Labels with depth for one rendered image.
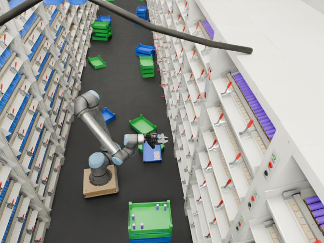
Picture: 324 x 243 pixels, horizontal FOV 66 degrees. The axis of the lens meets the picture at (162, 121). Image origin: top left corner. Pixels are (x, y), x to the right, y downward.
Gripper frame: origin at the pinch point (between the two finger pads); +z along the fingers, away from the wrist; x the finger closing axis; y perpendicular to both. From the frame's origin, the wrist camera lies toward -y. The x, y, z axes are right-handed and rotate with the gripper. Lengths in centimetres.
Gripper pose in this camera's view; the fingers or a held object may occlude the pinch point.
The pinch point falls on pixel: (166, 140)
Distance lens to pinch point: 219.6
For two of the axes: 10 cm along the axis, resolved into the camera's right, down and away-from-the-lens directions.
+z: 9.9, -0.2, 1.2
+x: -1.1, -6.7, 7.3
